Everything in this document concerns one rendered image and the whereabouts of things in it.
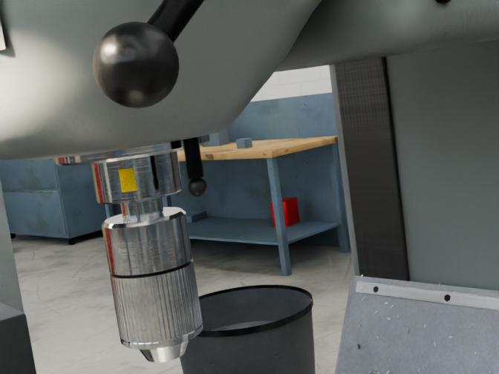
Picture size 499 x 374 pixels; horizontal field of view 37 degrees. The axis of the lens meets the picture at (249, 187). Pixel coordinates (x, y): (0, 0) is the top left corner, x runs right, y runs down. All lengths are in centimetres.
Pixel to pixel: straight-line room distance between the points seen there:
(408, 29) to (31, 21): 20
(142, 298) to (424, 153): 40
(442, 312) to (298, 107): 525
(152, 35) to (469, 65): 48
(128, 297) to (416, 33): 21
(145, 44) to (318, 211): 576
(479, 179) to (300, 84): 526
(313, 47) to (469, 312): 36
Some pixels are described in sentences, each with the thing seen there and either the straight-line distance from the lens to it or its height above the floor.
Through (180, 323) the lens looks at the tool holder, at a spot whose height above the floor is 121.
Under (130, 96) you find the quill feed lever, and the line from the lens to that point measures 26.
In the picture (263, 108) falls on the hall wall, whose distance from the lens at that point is 622.
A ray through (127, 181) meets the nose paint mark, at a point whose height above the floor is 129.
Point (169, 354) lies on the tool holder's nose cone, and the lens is 43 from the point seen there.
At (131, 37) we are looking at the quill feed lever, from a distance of 26.
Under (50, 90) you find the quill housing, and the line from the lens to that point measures 33.
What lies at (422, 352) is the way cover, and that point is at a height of 106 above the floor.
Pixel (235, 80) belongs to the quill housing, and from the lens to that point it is 37.
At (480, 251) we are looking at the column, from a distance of 73.
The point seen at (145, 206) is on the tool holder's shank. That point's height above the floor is 128.
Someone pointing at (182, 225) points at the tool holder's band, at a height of 126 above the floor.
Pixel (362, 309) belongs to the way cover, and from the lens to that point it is 80.
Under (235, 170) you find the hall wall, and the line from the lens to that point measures 658.
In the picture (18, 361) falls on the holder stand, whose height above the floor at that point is 110.
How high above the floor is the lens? 133
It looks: 8 degrees down
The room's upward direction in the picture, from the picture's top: 8 degrees counter-clockwise
